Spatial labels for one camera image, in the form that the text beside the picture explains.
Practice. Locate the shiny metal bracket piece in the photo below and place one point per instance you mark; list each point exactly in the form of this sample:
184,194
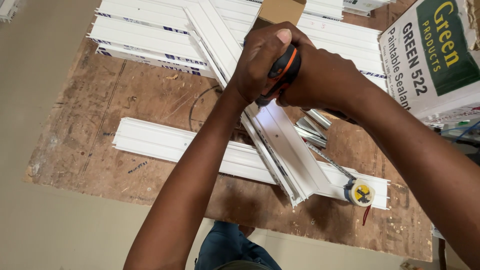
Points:
318,118
309,126
311,139

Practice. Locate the orange and black screwdriver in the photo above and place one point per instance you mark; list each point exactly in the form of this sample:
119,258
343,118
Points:
282,73

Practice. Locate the white plastic frame piece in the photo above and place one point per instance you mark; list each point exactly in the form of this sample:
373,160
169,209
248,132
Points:
7,9

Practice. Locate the white profile offcuts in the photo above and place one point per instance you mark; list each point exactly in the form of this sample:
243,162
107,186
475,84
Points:
365,5

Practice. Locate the person's blue trousers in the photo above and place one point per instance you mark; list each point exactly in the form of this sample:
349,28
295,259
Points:
228,247

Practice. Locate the white plastic profile with holes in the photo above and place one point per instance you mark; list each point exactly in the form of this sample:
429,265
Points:
285,150

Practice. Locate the long white plastic profile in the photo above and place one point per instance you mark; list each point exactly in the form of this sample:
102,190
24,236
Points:
168,142

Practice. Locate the yellow and white tape measure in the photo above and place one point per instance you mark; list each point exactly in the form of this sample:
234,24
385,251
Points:
360,193

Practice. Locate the person's left hand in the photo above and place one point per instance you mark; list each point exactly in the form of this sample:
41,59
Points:
251,63

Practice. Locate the person's right fingers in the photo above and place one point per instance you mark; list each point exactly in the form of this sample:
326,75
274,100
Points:
288,96

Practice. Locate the stack of white plastic profiles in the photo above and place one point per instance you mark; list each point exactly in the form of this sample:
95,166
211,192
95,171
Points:
150,37

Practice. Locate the person's right hand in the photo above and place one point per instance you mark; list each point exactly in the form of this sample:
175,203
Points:
322,78

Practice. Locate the white carton with green label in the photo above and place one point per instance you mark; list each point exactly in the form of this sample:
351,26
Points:
431,56

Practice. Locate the brown cardboard box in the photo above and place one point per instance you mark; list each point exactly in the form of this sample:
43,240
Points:
279,11

